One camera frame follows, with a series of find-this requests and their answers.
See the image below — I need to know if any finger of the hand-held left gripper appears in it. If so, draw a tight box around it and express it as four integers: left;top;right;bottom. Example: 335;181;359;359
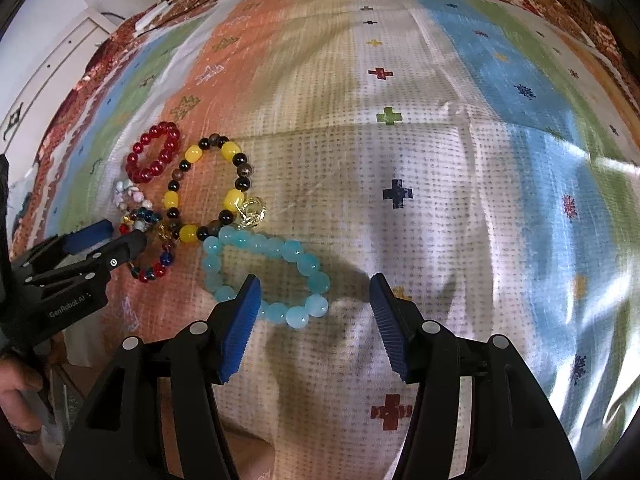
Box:
22;230;148;293
9;219;113;273

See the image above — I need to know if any gold earring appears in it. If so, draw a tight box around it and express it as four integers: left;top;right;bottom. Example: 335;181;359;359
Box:
235;196;267;231

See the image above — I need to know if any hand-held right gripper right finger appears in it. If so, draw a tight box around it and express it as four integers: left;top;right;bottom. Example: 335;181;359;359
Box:
369;272;583;480

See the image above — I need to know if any multicolour bead bracelet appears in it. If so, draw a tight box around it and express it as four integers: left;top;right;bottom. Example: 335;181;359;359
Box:
119;199;178;283

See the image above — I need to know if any yellow and black bead bracelet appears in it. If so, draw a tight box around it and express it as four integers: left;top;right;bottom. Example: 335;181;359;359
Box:
162;133;256;243

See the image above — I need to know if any white headboard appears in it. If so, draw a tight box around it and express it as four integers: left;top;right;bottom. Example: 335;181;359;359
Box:
0;10;121;161

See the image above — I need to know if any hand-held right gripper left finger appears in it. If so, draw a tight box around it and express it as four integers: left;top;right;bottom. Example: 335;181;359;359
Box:
55;274;262;480

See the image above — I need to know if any light blue bead bracelet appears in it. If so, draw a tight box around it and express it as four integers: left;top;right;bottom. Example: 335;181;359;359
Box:
201;225;331;331

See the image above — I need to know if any person's left hand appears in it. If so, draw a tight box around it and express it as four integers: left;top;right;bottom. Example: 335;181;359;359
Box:
0;350;46;448

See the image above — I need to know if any red bead bracelet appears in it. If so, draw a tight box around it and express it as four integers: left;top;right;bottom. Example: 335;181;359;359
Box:
126;121;182;184

